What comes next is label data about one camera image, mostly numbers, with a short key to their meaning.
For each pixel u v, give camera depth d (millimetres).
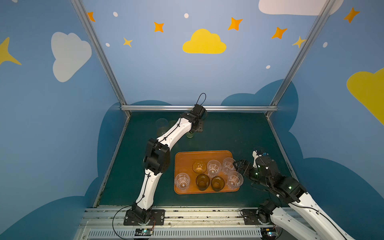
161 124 965
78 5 677
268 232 708
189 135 1062
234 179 878
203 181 818
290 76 967
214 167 905
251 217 748
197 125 730
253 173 635
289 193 484
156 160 565
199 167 904
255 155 687
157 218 736
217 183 843
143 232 704
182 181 857
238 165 718
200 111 758
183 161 931
